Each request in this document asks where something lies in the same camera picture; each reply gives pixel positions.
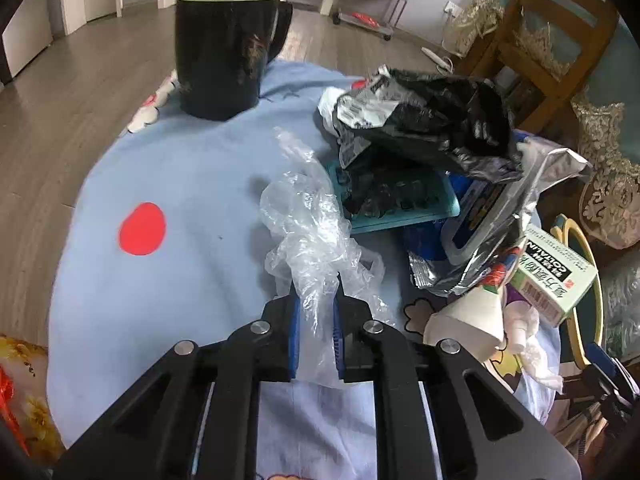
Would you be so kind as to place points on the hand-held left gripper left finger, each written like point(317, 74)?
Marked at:
point(294, 330)

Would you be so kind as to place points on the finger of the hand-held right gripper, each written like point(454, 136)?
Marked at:
point(607, 375)

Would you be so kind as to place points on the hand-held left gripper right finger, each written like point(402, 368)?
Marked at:
point(338, 335)

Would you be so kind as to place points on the clear plastic bag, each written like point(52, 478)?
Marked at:
point(310, 230)

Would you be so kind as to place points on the yellow rimmed round mirror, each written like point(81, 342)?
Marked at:
point(582, 260)

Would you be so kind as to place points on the white crumpled tissue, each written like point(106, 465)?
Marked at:
point(530, 345)

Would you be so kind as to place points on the light blue printed blanket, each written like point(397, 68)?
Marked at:
point(200, 270)

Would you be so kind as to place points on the white and green medicine box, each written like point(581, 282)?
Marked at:
point(555, 275)

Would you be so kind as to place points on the teal blister pack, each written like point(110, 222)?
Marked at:
point(400, 205)

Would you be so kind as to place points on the blue and white packet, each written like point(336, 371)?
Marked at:
point(480, 220)

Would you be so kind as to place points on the silver foil snack bag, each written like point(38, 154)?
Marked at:
point(540, 175)

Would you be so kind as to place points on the black crumpled foil bag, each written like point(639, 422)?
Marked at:
point(430, 120)

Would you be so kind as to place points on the yellow floral cloth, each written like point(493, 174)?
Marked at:
point(25, 390)

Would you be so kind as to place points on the black ceramic mug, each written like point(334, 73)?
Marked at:
point(220, 55)

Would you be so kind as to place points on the white power strip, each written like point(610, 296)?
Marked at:
point(440, 60)

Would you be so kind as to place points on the red item on cart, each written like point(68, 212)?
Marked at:
point(366, 19)

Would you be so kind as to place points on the wooden chair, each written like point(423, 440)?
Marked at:
point(555, 50)

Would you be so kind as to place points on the white cabinet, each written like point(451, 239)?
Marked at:
point(55, 5)

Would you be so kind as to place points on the white wall socket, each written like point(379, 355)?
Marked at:
point(453, 9)

